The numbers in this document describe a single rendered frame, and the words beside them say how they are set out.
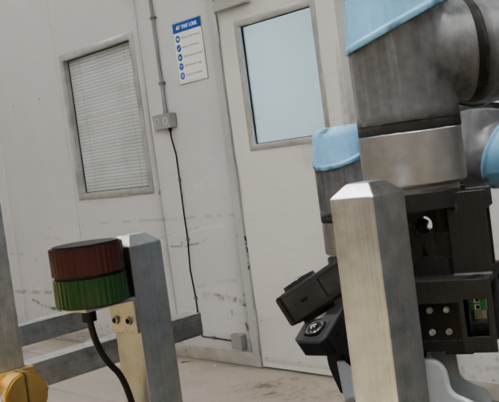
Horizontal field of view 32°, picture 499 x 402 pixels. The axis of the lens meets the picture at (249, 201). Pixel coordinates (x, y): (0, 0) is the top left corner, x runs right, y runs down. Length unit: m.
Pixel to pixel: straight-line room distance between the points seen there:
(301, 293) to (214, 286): 4.33
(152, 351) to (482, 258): 0.28
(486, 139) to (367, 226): 0.47
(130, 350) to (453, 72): 0.35
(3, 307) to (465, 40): 0.55
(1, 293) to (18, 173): 5.84
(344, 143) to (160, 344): 0.37
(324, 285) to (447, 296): 0.09
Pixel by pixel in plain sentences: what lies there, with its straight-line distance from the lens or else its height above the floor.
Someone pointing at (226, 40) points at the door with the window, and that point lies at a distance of 4.69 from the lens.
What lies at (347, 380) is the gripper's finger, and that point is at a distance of 1.06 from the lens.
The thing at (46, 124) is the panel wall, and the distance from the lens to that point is 6.32.
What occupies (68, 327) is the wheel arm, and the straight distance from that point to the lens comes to 1.35.
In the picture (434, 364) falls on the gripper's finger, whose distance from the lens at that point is 0.65.
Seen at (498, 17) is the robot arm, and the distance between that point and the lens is 0.64.
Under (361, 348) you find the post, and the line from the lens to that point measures 0.57.
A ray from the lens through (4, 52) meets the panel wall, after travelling 6.80.
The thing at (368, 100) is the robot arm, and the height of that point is 1.19.
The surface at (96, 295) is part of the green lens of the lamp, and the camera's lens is 0.69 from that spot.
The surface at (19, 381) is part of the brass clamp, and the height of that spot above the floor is 0.96.
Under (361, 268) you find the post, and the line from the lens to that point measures 0.56.
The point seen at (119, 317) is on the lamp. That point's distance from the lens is 0.74.
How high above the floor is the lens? 1.16
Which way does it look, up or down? 3 degrees down
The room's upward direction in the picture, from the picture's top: 8 degrees counter-clockwise
